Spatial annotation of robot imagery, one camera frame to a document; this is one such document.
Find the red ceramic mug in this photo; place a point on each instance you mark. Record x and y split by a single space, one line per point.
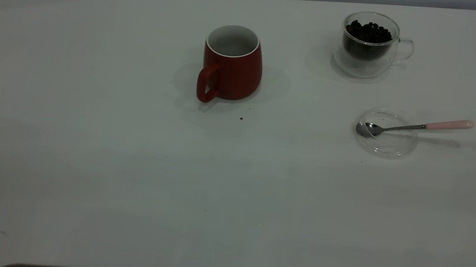
236 78

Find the clear glass saucer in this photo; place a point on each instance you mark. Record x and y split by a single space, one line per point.
390 147

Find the dark coffee beans pile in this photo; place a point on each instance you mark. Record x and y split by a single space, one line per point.
368 37

